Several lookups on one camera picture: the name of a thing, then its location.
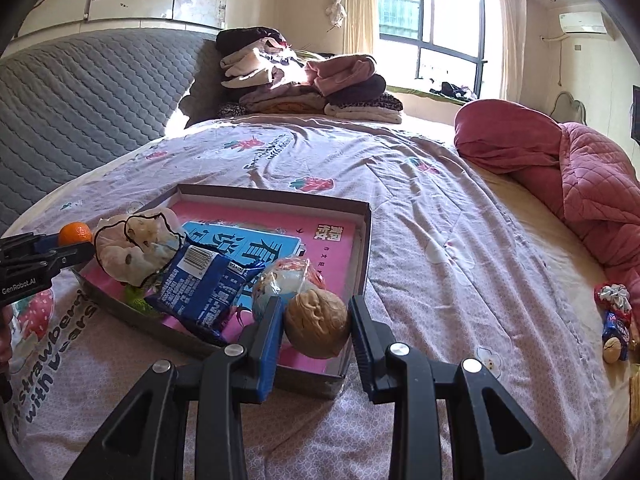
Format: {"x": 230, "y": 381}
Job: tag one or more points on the beige mattress sheet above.
{"x": 540, "y": 240}

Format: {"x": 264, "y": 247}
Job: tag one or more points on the patterned snack bag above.
{"x": 614, "y": 297}

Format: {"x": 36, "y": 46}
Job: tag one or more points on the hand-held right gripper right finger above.
{"x": 362, "y": 345}

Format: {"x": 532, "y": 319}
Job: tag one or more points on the pink and blue book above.
{"x": 330, "y": 250}

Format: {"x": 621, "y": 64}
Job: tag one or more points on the white air conditioner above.
{"x": 585, "y": 24}

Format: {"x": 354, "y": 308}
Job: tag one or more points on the grey quilted headboard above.
{"x": 80, "y": 105}

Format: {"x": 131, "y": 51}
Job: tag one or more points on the walnut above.
{"x": 317, "y": 325}

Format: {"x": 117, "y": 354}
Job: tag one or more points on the pink fleece garment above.
{"x": 340, "y": 72}

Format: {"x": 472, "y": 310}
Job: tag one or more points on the cream scrunchie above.
{"x": 135, "y": 245}

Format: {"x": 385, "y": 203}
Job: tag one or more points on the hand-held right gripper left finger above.
{"x": 267, "y": 345}

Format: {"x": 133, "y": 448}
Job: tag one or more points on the blue snack packet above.
{"x": 200, "y": 290}

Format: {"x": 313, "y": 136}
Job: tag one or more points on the grey cardboard box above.
{"x": 362, "y": 260}

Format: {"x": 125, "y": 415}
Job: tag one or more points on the dark clothes on windowsill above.
{"x": 455, "y": 91}

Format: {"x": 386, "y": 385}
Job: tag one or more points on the white curved chair back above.
{"x": 554, "y": 107}

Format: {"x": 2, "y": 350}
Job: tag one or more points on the green windowsill cushion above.
{"x": 405, "y": 91}

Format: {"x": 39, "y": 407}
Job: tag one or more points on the black framed window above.
{"x": 430, "y": 25}

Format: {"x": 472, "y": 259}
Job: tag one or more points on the person's left hand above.
{"x": 4, "y": 332}

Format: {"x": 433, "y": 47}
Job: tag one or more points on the tangerine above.
{"x": 75, "y": 233}

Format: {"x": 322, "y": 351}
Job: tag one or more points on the cream curtain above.
{"x": 360, "y": 5}
{"x": 511, "y": 35}

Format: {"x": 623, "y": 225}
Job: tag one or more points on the black garment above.
{"x": 245, "y": 39}

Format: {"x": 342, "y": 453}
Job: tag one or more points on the leopard print garment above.
{"x": 392, "y": 102}

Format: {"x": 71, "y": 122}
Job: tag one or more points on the dark purple garment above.
{"x": 360, "y": 91}

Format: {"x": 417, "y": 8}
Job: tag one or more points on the tan folded garment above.
{"x": 285, "y": 100}

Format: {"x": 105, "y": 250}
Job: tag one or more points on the blue toy egg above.
{"x": 282, "y": 280}

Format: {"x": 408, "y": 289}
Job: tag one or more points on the pink quilt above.
{"x": 575, "y": 170}

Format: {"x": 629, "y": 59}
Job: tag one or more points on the black television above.
{"x": 636, "y": 115}

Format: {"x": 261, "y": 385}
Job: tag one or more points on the beige printed garment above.
{"x": 250, "y": 67}

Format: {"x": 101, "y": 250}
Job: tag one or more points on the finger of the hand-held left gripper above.
{"x": 47, "y": 243}
{"x": 65, "y": 256}

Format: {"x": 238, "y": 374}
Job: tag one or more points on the small doll toy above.
{"x": 615, "y": 335}

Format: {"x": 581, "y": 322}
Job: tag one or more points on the cream folded garment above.
{"x": 365, "y": 114}

